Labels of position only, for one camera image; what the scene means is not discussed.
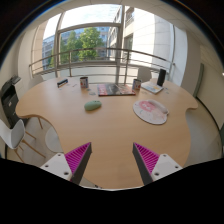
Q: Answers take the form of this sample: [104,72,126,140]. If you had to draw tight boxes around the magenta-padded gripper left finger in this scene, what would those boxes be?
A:
[40,142,93,185]

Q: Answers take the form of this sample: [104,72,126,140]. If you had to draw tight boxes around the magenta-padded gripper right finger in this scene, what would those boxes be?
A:
[132,142,183,186]

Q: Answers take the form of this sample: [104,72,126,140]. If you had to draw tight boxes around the mint green computer mouse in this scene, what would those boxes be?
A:
[84,100,103,112]

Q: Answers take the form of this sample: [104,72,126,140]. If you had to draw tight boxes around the white round-seat chair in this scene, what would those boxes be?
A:
[23,116,64,154]

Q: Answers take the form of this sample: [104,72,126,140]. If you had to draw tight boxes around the white chair with wooden legs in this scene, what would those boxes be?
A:
[0,119,46,163]

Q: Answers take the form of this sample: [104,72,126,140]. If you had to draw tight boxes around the white illustrated book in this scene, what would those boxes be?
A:
[140,81,165,95]

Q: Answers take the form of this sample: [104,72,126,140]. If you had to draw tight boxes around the strawberry print mug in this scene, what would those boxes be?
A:
[79,76,90,89]

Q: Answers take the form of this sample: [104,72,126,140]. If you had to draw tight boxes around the red and dark magazine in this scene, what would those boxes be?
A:
[96,83,137,97]

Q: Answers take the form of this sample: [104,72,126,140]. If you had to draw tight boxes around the black cylinder speaker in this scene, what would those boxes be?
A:
[156,68,167,88]

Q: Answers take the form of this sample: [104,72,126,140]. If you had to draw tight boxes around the black printer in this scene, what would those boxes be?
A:
[0,75,22,128]

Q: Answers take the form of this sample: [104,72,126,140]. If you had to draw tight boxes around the metal balcony railing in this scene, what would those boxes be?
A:
[28,47,176,84]

